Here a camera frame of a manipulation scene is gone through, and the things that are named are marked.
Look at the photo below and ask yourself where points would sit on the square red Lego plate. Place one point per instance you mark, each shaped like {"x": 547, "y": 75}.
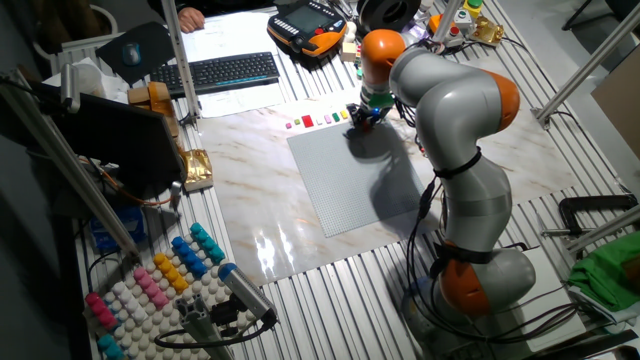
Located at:
{"x": 307, "y": 120}

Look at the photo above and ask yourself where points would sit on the large white paper sheet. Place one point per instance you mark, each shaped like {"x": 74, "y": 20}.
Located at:
{"x": 225, "y": 37}

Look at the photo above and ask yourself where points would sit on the white button box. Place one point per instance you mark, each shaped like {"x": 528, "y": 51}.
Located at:
{"x": 462, "y": 20}

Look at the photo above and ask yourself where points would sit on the grey computer mouse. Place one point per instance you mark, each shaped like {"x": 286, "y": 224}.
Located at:
{"x": 131, "y": 53}

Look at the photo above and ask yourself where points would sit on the marble pattern mat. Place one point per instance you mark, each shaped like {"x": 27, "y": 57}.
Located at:
{"x": 250, "y": 190}

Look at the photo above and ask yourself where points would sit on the purple plastic piece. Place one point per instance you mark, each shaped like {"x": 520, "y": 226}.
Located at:
{"x": 417, "y": 34}

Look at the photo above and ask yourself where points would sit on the white large toy brick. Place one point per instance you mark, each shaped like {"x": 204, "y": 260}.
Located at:
{"x": 130, "y": 302}

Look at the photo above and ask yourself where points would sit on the white chair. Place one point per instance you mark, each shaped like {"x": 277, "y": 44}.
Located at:
{"x": 75, "y": 47}

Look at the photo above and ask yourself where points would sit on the bare person hand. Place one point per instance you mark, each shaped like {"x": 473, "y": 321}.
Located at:
{"x": 191, "y": 19}

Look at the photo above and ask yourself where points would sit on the teal large toy brick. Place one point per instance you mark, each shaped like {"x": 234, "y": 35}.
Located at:
{"x": 208, "y": 243}
{"x": 110, "y": 347}

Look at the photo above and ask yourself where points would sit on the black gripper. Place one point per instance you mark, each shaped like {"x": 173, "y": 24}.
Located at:
{"x": 370, "y": 112}

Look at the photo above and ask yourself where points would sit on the orange and black teach pendant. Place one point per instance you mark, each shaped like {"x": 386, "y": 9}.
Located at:
{"x": 305, "y": 27}

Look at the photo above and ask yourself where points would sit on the printed paper sheet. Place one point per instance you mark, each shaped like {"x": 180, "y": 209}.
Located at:
{"x": 240, "y": 102}

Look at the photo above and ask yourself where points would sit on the blue box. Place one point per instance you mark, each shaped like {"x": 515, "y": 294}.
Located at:
{"x": 117, "y": 227}

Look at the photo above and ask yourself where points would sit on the pink large toy brick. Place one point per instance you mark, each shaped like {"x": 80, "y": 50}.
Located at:
{"x": 151, "y": 287}

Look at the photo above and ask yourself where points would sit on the grey camera with blue end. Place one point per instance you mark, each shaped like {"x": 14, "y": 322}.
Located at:
{"x": 247, "y": 292}

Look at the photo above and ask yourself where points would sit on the short aluminium profile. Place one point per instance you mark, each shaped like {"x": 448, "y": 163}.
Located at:
{"x": 200, "y": 325}

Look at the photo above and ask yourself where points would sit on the grey Lego baseplate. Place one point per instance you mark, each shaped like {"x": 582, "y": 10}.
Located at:
{"x": 335, "y": 180}

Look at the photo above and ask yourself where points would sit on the aluminium frame profile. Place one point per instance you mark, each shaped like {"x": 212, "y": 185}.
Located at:
{"x": 181, "y": 65}
{"x": 590, "y": 62}
{"x": 446, "y": 20}
{"x": 75, "y": 170}
{"x": 605, "y": 227}

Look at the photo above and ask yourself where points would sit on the Rubik's cube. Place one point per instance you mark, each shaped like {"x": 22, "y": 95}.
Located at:
{"x": 358, "y": 55}

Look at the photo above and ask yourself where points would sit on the white studded toy plate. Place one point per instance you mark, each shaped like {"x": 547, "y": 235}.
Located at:
{"x": 200, "y": 295}

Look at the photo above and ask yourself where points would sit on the blue large toy brick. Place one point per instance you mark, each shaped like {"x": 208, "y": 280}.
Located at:
{"x": 190, "y": 257}

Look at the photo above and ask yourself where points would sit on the plain wooden cube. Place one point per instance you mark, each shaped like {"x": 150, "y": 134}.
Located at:
{"x": 348, "y": 52}

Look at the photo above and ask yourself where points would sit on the small white figurine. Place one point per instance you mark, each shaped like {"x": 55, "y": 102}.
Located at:
{"x": 350, "y": 31}

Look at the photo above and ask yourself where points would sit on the grey stick camera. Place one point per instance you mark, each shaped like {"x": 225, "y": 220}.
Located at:
{"x": 70, "y": 87}

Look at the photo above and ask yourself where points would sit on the brown cardboard sheet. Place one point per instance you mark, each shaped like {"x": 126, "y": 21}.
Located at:
{"x": 620, "y": 105}

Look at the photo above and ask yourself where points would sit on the silver and orange robot arm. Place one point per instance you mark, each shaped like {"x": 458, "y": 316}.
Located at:
{"x": 465, "y": 120}

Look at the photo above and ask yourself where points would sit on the black clamp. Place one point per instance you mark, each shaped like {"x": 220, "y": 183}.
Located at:
{"x": 567, "y": 212}

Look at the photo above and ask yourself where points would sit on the black monitor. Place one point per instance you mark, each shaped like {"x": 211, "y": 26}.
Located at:
{"x": 120, "y": 145}

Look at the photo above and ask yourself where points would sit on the green cloth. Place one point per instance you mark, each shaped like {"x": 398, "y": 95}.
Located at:
{"x": 605, "y": 272}

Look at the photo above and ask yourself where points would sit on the magenta large toy brick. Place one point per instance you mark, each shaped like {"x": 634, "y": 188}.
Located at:
{"x": 101, "y": 311}

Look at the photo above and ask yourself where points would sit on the black filament spool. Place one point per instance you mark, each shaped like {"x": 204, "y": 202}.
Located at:
{"x": 390, "y": 14}

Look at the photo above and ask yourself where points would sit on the yellow box with green button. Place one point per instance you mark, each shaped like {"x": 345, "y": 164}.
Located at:
{"x": 472, "y": 6}

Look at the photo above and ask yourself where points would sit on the black computer keyboard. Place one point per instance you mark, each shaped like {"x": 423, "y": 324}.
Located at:
{"x": 220, "y": 72}

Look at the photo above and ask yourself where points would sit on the black mouse pad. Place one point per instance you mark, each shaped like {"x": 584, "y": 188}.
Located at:
{"x": 155, "y": 45}

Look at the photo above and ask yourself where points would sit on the yellow large toy brick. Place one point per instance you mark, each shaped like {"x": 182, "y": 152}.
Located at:
{"x": 171, "y": 273}

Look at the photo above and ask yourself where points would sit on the crumpled gold foil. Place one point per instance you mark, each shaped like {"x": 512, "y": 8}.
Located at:
{"x": 487, "y": 31}

